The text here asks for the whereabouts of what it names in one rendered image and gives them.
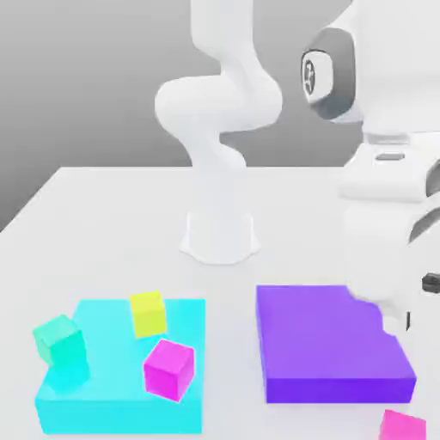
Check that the small teal cube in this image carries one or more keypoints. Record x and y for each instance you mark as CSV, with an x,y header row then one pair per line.
x,y
60,340

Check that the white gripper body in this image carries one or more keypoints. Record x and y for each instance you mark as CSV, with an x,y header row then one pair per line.
x,y
392,314

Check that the large purple box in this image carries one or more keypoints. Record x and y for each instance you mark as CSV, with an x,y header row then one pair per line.
x,y
319,343

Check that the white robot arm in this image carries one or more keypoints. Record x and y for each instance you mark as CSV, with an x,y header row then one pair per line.
x,y
220,103

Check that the small pink cube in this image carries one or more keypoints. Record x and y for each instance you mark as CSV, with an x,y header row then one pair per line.
x,y
402,426

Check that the small yellow cube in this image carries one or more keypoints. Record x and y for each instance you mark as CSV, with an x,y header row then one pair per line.
x,y
148,314

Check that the large cyan box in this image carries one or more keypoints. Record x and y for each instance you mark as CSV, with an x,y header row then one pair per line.
x,y
113,371

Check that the small magenta cube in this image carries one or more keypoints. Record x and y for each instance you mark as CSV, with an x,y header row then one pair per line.
x,y
168,371

